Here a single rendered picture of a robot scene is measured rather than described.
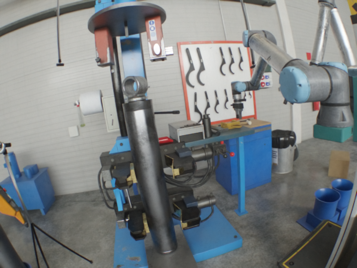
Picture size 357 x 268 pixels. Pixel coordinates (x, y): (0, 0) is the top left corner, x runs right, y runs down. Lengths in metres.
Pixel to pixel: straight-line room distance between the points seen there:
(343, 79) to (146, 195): 1.39
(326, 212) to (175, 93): 2.87
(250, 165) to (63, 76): 3.33
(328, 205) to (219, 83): 2.74
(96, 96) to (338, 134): 2.10
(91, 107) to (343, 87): 2.16
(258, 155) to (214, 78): 1.65
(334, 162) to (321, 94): 2.61
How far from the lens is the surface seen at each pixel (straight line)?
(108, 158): 1.64
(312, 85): 0.80
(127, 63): 1.81
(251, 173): 2.89
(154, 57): 1.34
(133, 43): 1.85
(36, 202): 3.47
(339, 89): 0.91
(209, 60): 3.69
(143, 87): 1.35
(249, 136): 2.70
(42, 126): 3.80
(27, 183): 3.39
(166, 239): 1.72
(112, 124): 2.22
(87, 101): 2.22
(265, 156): 2.95
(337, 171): 3.44
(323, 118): 0.92
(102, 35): 1.48
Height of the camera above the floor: 1.48
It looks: 12 degrees down
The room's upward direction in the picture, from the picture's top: 8 degrees counter-clockwise
